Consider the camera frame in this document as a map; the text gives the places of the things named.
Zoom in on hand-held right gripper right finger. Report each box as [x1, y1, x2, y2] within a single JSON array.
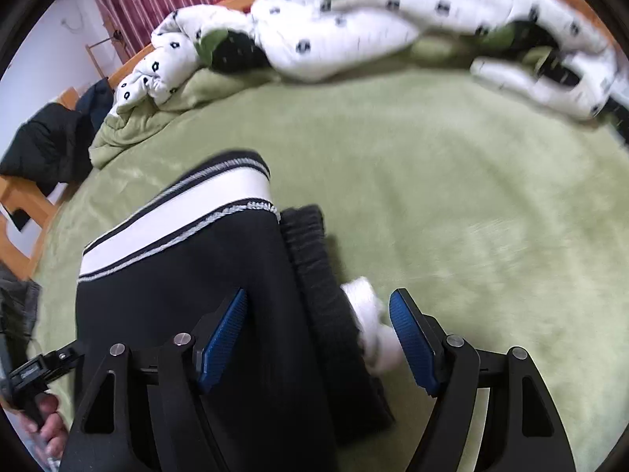
[[389, 288, 577, 472]]

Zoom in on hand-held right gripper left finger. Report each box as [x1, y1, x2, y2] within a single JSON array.
[[59, 288, 249, 472]]

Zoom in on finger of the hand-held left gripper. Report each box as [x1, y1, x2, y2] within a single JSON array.
[[44, 343, 88, 372]]

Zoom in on black pants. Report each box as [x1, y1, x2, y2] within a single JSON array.
[[76, 149, 405, 472]]

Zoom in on person's left hand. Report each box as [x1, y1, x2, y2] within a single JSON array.
[[22, 396, 70, 459]]

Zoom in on grey jeans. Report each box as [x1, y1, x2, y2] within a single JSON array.
[[0, 263, 42, 350]]

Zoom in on green fleece bed blanket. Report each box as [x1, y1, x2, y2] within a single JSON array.
[[29, 66, 629, 472]]

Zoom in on black jacket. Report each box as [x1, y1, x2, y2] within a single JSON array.
[[0, 103, 96, 197]]

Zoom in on dark blue garment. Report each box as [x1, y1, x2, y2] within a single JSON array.
[[76, 77, 117, 129]]

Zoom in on wooden coat rack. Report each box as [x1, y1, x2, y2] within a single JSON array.
[[86, 29, 129, 79]]

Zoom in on white floral quilt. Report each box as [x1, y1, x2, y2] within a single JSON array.
[[88, 0, 625, 170]]

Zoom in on wooden bed frame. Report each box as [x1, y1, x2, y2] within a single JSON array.
[[0, 0, 620, 281]]

